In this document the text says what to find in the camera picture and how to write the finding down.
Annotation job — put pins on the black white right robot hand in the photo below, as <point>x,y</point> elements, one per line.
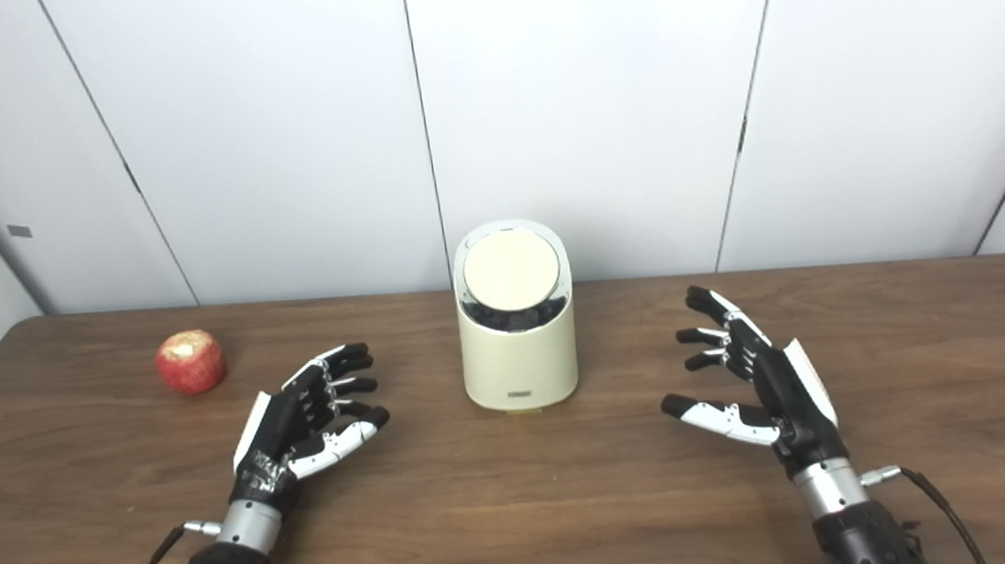
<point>794,403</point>

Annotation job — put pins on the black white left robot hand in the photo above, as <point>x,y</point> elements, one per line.
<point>274,431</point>

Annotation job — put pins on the red apple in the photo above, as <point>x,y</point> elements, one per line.
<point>192,366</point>

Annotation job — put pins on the cream-colored round bin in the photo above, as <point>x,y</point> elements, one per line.
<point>517,361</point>

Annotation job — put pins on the cream round bin lid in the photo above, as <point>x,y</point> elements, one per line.
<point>511,271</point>

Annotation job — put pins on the small gray wall sticker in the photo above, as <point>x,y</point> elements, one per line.
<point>19,231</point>

